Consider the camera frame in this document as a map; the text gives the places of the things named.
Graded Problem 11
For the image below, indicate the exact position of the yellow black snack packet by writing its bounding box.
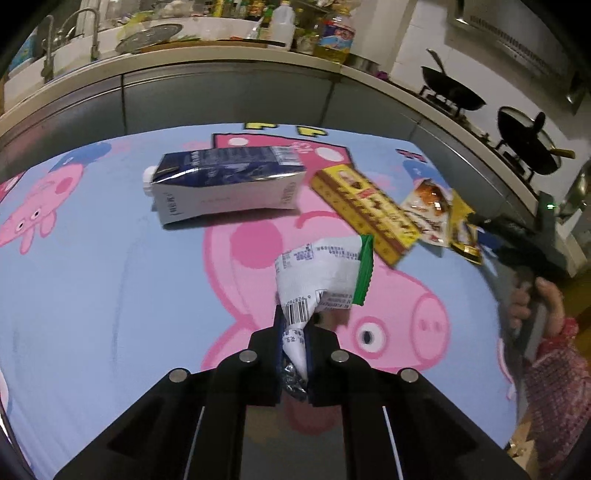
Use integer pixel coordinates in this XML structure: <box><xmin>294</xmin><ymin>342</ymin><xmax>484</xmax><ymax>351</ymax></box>
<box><xmin>449</xmin><ymin>191</ymin><xmax>483</xmax><ymax>265</ymax></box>

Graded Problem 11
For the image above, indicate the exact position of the white green snack wrapper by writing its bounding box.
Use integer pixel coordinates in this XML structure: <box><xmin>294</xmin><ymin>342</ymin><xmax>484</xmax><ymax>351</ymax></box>
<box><xmin>274</xmin><ymin>234</ymin><xmax>374</xmax><ymax>401</ymax></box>

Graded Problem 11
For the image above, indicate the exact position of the yellow brown spice box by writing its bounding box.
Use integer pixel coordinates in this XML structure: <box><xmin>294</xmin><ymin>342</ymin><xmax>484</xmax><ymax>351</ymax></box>
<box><xmin>311</xmin><ymin>164</ymin><xmax>421</xmax><ymax>268</ymax></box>

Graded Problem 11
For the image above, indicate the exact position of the red patterned sleeve forearm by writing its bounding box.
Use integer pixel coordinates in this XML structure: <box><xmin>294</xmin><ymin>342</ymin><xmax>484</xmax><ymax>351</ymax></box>
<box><xmin>524</xmin><ymin>318</ymin><xmax>590</xmax><ymax>479</ymax></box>

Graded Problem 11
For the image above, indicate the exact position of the person's right hand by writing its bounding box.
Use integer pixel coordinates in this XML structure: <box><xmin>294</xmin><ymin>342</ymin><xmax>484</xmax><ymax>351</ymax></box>
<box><xmin>508</xmin><ymin>277</ymin><xmax>566</xmax><ymax>338</ymax></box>

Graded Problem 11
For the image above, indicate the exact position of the steel wok lid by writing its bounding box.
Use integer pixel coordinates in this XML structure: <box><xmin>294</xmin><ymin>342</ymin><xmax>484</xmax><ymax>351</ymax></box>
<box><xmin>557</xmin><ymin>159</ymin><xmax>591</xmax><ymax>223</ymax></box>

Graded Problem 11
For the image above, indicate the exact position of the black wok with lid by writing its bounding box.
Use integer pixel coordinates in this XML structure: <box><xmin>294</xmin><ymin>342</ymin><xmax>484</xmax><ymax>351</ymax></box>
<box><xmin>497</xmin><ymin>106</ymin><xmax>576</xmax><ymax>176</ymax></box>

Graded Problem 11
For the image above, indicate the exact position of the gas stove top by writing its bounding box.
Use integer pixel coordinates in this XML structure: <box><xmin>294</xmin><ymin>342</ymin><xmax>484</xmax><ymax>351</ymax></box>
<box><xmin>416</xmin><ymin>84</ymin><xmax>539</xmax><ymax>198</ymax></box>

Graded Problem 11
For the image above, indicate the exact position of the Peppa Pig blue tablecloth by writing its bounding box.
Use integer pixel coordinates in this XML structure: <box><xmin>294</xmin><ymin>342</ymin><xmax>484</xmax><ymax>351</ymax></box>
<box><xmin>1</xmin><ymin>124</ymin><xmax>517</xmax><ymax>479</ymax></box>

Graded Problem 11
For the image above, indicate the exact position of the black frying pan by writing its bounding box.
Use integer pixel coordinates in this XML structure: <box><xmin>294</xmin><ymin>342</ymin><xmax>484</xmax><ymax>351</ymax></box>
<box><xmin>422</xmin><ymin>48</ymin><xmax>486</xmax><ymax>111</ymax></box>

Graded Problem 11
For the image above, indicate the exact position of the range hood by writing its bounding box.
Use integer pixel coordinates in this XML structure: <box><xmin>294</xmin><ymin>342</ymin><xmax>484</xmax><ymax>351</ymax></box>
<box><xmin>448</xmin><ymin>0</ymin><xmax>587</xmax><ymax>109</ymax></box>

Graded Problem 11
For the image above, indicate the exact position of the navy white milk carton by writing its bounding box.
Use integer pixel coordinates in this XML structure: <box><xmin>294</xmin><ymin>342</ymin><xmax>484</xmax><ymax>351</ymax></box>
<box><xmin>142</xmin><ymin>146</ymin><xmax>307</xmax><ymax>225</ymax></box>

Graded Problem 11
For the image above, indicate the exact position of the cooking oil bottle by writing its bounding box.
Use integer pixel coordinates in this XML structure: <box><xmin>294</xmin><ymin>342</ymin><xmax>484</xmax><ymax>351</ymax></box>
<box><xmin>312</xmin><ymin>1</ymin><xmax>356</xmax><ymax>64</ymax></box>

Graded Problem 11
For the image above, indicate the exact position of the white plastic jug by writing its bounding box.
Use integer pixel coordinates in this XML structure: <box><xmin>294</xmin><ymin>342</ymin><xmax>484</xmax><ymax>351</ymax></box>
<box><xmin>270</xmin><ymin>1</ymin><xmax>296</xmax><ymax>50</ymax></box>

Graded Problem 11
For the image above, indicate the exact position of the chrome sink faucet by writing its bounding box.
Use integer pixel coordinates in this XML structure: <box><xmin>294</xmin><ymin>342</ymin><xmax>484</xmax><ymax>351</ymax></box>
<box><xmin>41</xmin><ymin>6</ymin><xmax>101</xmax><ymax>83</ymax></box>

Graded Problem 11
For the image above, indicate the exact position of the round glass pot lid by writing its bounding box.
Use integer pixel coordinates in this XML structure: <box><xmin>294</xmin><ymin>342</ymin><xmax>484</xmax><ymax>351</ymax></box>
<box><xmin>115</xmin><ymin>23</ymin><xmax>183</xmax><ymax>54</ymax></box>

